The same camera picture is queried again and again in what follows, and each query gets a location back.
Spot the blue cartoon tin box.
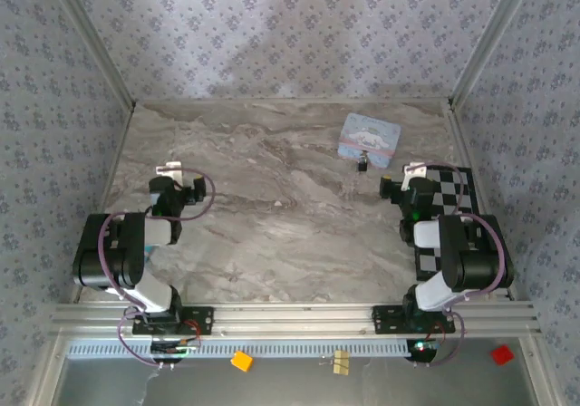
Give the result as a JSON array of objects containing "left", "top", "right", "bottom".
[{"left": 337, "top": 111, "right": 403, "bottom": 170}]

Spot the black and white chessboard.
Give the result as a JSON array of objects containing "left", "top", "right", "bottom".
[{"left": 407, "top": 165, "right": 486, "bottom": 285}]

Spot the orange block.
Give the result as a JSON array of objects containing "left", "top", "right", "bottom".
[{"left": 229, "top": 350, "right": 254, "bottom": 373}]

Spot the red block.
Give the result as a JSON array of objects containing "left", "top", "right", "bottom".
[{"left": 489, "top": 344, "right": 516, "bottom": 366}]

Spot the yellow binder clip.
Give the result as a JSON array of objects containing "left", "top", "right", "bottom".
[{"left": 320, "top": 350, "right": 351, "bottom": 375}]

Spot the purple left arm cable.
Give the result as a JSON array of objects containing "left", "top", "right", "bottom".
[{"left": 100, "top": 169, "right": 218, "bottom": 370}]

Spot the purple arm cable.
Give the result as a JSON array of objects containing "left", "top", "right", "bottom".
[
  {"left": 405, "top": 160, "right": 508, "bottom": 367},
  {"left": 100, "top": 169, "right": 218, "bottom": 370}
]

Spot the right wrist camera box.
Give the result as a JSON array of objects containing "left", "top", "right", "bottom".
[{"left": 402, "top": 161, "right": 430, "bottom": 192}]

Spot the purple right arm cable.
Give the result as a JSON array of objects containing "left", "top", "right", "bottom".
[{"left": 405, "top": 160, "right": 508, "bottom": 367}]

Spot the aluminium table edge rail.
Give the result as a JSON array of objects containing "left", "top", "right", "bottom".
[
  {"left": 445, "top": 100, "right": 520, "bottom": 303},
  {"left": 70, "top": 101, "right": 137, "bottom": 303}
]

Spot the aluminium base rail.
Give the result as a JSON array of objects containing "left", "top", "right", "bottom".
[{"left": 49, "top": 301, "right": 543, "bottom": 339}]

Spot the grey slotted cable duct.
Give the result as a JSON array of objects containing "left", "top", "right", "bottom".
[{"left": 65, "top": 337, "right": 411, "bottom": 360}]

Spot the aluminium frame post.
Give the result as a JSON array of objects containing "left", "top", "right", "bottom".
[
  {"left": 448, "top": 0, "right": 540, "bottom": 108},
  {"left": 47, "top": 0, "right": 137, "bottom": 108}
]

